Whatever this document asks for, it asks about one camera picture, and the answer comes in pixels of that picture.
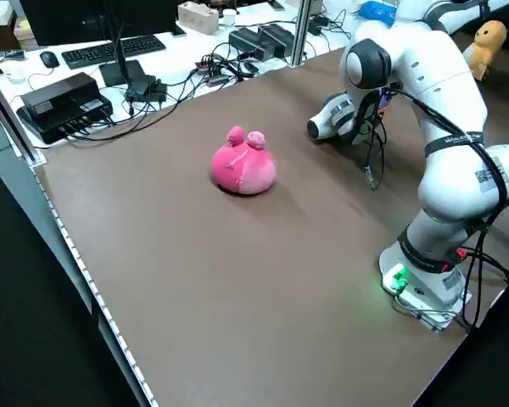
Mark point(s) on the black docking box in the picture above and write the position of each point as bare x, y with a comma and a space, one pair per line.
63, 106

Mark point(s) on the aluminium frame post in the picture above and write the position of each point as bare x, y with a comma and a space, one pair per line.
301, 29

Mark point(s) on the white paper cup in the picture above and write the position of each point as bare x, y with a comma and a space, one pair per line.
230, 19

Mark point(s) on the orange plush toy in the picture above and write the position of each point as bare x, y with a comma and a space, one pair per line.
485, 42

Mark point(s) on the pink plush toy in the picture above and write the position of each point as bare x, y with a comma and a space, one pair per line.
244, 169

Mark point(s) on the black keyboard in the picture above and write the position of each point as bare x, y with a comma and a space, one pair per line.
114, 51

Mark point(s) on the light wooden box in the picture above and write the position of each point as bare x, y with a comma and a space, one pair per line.
197, 19

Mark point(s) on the black computer monitor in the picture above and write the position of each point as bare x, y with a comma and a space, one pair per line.
89, 21

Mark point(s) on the black power adapter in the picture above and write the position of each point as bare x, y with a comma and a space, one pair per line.
146, 91

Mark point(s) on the black computer mouse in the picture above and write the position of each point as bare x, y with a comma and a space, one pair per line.
49, 59

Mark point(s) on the black usb hub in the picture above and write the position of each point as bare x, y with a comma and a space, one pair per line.
214, 74

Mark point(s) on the grey table frame rail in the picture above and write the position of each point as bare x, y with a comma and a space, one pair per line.
25, 178

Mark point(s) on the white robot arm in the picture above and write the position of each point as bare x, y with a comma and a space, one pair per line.
445, 85
411, 10

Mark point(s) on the black power supply box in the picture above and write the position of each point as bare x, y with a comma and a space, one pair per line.
246, 42
277, 36

